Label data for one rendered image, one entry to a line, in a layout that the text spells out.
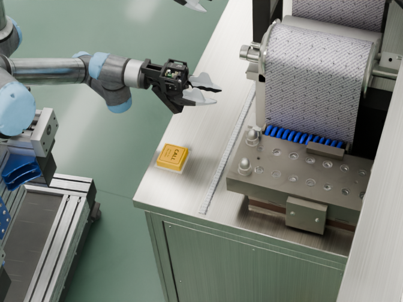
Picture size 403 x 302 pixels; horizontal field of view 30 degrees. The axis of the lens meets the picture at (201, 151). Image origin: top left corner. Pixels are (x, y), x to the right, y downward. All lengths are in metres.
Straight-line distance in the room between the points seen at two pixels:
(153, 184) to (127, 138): 1.29
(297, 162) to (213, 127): 0.35
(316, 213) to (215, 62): 0.69
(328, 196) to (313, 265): 0.24
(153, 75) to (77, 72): 0.25
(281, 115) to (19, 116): 0.66
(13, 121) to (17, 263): 1.09
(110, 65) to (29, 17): 2.00
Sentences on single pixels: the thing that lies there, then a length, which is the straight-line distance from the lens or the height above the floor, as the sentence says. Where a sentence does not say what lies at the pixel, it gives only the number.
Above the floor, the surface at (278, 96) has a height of 1.15.
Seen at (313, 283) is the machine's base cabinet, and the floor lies 0.71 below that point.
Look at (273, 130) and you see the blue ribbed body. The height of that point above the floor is 1.04.
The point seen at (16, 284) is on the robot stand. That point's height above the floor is 0.21.
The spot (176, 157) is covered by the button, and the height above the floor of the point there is 0.92.
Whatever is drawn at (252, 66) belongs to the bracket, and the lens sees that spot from 2.01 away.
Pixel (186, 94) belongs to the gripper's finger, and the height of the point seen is 1.11.
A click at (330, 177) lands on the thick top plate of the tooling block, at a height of 1.03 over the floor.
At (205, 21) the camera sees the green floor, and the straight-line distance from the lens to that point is 3.81.
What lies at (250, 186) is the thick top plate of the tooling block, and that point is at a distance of 1.91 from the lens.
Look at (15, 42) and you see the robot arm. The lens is 2.42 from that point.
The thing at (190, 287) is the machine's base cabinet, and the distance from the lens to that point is 2.40.
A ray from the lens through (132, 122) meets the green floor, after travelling 3.40.
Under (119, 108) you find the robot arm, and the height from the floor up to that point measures 0.98.
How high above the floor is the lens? 2.59
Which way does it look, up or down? 52 degrees down
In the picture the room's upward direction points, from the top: 6 degrees counter-clockwise
